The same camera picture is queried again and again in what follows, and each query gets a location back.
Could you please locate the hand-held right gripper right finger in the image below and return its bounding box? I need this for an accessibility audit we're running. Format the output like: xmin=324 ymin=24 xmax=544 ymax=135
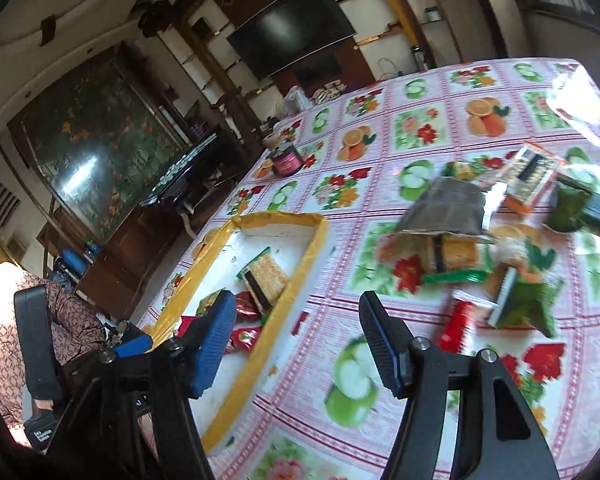
xmin=358 ymin=290 xmax=564 ymax=480

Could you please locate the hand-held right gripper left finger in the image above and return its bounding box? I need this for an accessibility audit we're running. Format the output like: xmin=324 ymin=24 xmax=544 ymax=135
xmin=45 ymin=290 xmax=237 ymax=480

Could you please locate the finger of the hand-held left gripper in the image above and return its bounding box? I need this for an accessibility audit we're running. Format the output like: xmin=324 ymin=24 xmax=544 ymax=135
xmin=101 ymin=322 xmax=155 ymax=360

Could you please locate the yellow-green snack packet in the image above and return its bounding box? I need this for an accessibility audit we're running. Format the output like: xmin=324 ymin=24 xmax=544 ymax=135
xmin=197 ymin=289 xmax=226 ymax=311

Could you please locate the dark red snack packet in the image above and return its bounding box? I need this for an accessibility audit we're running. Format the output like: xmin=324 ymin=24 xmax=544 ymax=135
xmin=234 ymin=292 xmax=261 ymax=321

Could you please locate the green-edged cracker packet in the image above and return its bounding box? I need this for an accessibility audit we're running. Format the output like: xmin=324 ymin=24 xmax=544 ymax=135
xmin=422 ymin=234 xmax=489 ymax=284
xmin=237 ymin=247 xmax=291 ymax=311

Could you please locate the yellow-edged white tray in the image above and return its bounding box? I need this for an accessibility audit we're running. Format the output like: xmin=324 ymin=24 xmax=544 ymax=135
xmin=144 ymin=212 xmax=331 ymax=454

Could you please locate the orange cracker packet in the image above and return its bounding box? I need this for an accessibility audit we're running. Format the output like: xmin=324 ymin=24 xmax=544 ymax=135
xmin=499 ymin=144 xmax=564 ymax=216

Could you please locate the person in patterned clothing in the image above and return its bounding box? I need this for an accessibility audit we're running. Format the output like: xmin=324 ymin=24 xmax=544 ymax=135
xmin=0 ymin=264 xmax=107 ymax=437

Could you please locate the long red snack packet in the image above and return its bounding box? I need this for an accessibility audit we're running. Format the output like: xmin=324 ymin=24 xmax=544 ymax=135
xmin=437 ymin=299 xmax=476 ymax=354

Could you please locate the large silver snack packet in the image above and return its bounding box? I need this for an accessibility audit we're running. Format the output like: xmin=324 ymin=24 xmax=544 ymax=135
xmin=397 ymin=177 xmax=494 ymax=241

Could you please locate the mahjong table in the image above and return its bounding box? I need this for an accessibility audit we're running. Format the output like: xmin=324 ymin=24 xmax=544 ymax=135
xmin=139 ymin=132 xmax=222 ymax=207

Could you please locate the small green snack packet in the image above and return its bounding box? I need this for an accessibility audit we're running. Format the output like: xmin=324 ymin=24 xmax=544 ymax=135
xmin=442 ymin=159 xmax=476 ymax=181

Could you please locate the large flower painting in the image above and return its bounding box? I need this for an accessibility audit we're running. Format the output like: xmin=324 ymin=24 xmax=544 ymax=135
xmin=7 ymin=57 xmax=191 ymax=242

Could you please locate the dark jar pink label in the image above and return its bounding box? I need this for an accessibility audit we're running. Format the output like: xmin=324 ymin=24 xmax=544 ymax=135
xmin=272 ymin=143 xmax=304 ymax=177

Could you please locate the white plastic bag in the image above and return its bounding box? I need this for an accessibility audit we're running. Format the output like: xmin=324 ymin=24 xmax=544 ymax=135
xmin=274 ymin=85 xmax=314 ymax=116

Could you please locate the black television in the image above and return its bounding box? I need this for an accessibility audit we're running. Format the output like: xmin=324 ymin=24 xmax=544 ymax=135
xmin=227 ymin=0 xmax=359 ymax=81

